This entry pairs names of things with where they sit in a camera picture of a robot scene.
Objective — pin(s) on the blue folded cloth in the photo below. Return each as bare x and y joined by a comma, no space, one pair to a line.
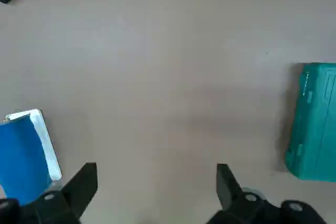
21,155

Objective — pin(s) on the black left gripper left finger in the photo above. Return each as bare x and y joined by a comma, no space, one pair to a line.
76,190

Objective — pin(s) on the green plastic toolbox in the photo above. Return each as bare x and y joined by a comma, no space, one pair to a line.
315,129

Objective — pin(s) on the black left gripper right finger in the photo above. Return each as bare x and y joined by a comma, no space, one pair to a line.
231,195

